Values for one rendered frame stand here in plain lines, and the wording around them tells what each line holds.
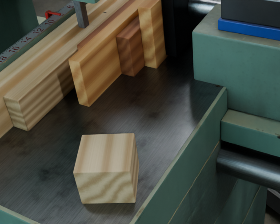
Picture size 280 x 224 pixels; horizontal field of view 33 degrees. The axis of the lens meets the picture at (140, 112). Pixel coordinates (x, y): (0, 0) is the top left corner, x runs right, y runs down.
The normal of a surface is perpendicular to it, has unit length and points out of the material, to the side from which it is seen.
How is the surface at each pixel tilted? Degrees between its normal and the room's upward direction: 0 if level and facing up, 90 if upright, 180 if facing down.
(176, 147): 0
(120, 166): 0
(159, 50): 90
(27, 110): 90
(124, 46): 90
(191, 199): 90
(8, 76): 0
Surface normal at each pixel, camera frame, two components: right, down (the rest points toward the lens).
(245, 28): -0.50, 0.59
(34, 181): -0.11, -0.77
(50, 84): 0.86, 0.25
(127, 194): -0.07, 0.64
